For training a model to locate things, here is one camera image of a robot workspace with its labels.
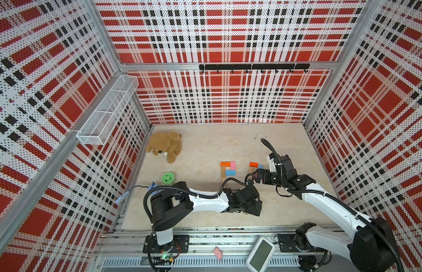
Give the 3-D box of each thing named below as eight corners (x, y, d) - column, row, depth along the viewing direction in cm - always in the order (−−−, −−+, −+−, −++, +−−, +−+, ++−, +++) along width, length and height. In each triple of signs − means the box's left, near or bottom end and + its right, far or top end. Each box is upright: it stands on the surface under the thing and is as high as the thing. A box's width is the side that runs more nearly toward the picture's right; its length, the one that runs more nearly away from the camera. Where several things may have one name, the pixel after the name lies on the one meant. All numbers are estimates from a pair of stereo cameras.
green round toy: (163, 185, 94) (160, 181, 90) (165, 176, 98) (163, 172, 94) (174, 185, 94) (172, 181, 90) (176, 176, 98) (174, 171, 94)
